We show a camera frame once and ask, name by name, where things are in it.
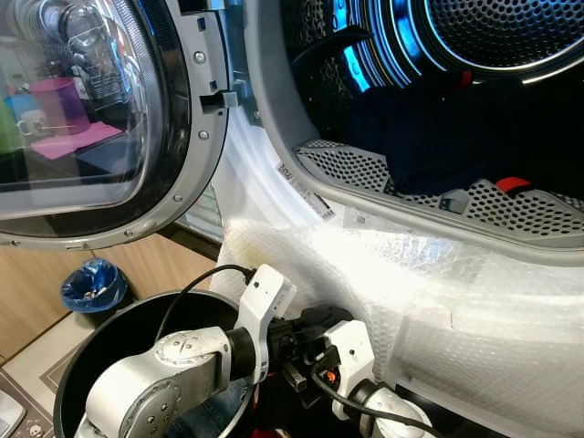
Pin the bin with blue bag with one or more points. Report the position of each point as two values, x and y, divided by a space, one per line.
94 285

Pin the round glass washer door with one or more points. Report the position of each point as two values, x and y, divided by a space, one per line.
196 137

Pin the clear bubble wrap sheet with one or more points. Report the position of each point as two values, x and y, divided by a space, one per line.
456 310

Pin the white label with round logo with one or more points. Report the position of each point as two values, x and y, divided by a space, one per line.
365 219

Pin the grey perforated filter panel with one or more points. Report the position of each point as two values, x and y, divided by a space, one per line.
365 173

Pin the small red cloth piece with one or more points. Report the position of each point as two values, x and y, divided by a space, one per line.
513 185

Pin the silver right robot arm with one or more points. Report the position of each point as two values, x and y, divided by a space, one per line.
392 411

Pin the black drum paddle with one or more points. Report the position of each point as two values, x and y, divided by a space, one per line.
328 46

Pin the black round laundry bucket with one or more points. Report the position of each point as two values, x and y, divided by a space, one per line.
119 319

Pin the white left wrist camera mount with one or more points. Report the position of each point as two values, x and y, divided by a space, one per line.
260 310

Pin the blue denim garment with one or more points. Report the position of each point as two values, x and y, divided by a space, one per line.
205 415

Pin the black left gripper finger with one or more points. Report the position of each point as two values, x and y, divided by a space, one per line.
333 321

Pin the grey patterned floor mat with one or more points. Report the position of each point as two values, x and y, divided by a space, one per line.
27 401

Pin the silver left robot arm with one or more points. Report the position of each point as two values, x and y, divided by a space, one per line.
155 374

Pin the long white label sticker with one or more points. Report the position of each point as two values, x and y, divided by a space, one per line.
306 192

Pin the grey door latch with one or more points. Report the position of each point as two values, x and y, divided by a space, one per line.
214 99

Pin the white washing machine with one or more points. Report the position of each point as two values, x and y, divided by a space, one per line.
246 182

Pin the dark navy garment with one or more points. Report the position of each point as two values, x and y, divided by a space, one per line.
438 128

